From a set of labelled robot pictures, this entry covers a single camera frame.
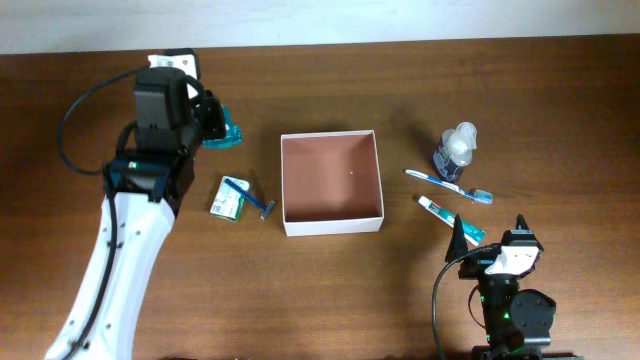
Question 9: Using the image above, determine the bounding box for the blue white toothbrush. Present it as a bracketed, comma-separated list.
[404, 169, 493, 205]

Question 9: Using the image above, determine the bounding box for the teal mouthwash bottle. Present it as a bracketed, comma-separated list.
[202, 105, 243, 149]

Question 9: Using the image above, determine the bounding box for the purple foam soap bottle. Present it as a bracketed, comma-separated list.
[432, 122, 477, 183]

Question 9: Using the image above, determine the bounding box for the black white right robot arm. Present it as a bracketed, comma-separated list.
[433, 215, 577, 360]

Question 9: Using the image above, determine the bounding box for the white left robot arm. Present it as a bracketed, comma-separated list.
[46, 66, 226, 359]

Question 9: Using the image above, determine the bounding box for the white teal toothpaste tube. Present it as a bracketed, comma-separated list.
[418, 196, 486, 246]

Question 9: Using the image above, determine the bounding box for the green white soap packet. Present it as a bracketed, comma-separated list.
[209, 176, 251, 222]

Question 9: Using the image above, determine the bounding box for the blue disposable razor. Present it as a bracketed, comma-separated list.
[223, 178, 276, 220]

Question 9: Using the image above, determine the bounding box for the white cardboard box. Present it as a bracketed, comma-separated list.
[280, 130, 385, 237]

